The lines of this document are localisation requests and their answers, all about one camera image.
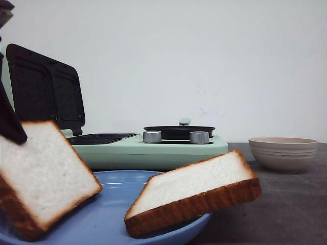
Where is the black frying pan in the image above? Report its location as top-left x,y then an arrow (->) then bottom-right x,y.
144,117 -> 216,140

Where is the silver left control knob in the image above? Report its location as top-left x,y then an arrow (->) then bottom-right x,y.
143,130 -> 161,143

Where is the beige ribbed bowl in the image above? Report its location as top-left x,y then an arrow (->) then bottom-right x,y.
248,137 -> 319,173

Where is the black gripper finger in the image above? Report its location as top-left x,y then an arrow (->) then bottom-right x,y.
1,82 -> 28,144

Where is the silver right control knob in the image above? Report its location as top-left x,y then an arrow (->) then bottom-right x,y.
190,131 -> 209,144

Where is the silver control knob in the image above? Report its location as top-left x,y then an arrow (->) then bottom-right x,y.
190,131 -> 209,144
143,130 -> 161,143

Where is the mint green sandwich maker lid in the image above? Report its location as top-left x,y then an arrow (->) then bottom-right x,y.
6,44 -> 85,136

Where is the blue plate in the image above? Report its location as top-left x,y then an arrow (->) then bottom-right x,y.
0,169 -> 213,245

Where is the mint green breakfast maker base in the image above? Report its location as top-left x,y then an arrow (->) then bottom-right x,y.
62,129 -> 228,170

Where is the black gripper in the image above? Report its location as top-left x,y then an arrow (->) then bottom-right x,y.
0,0 -> 15,28

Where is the white bread slice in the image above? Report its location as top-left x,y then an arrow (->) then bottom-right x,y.
124,150 -> 261,237
1,120 -> 102,241

